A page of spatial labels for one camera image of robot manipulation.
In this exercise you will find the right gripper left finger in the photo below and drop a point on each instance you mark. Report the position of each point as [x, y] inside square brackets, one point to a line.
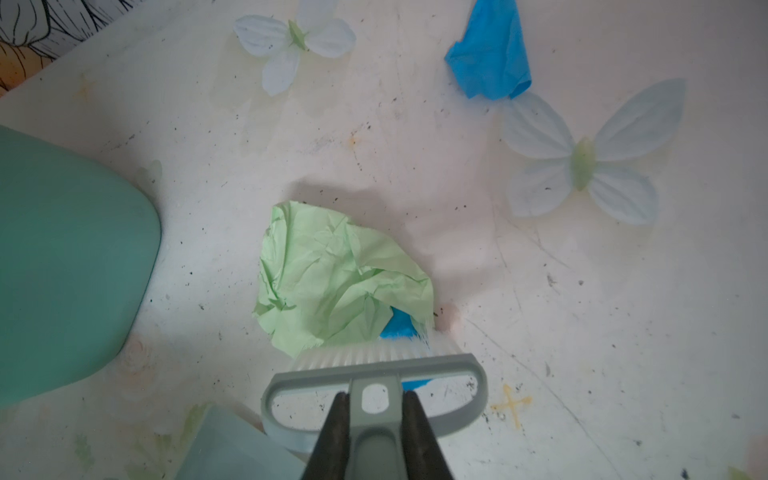
[330, 456]

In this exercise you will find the green paper scrap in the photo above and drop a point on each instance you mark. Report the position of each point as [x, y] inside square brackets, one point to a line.
[326, 281]

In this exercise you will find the grey-blue hand brush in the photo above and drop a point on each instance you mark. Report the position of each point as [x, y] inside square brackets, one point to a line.
[372, 374]

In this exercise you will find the grey-blue dustpan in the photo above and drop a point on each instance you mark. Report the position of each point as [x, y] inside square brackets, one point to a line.
[226, 446]

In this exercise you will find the small blue paper scrap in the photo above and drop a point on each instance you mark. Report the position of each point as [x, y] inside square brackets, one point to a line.
[400, 326]

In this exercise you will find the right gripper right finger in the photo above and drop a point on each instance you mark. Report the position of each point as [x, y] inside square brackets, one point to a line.
[424, 459]

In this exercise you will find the green trash bin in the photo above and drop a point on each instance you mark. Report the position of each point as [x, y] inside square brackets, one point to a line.
[78, 247]

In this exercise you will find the dark blue paper scrap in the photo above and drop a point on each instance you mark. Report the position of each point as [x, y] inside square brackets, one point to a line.
[491, 59]

